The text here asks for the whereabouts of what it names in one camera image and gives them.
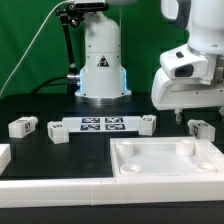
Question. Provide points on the grey overhead camera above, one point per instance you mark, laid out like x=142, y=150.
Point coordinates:
x=91, y=5

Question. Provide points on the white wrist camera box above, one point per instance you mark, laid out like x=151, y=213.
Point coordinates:
x=186, y=62

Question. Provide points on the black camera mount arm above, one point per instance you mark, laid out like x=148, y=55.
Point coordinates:
x=70, y=16

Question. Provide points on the white square tabletop part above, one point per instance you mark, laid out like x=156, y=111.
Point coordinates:
x=165, y=156

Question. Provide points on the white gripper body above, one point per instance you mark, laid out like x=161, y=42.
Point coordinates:
x=184, y=93

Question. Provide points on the white left fence piece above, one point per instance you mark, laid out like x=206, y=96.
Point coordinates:
x=5, y=156

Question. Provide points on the white front fence rail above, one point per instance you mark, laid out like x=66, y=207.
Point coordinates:
x=108, y=191

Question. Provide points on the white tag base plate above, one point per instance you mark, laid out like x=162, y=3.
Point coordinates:
x=101, y=124

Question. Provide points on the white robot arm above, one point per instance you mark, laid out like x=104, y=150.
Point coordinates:
x=103, y=78

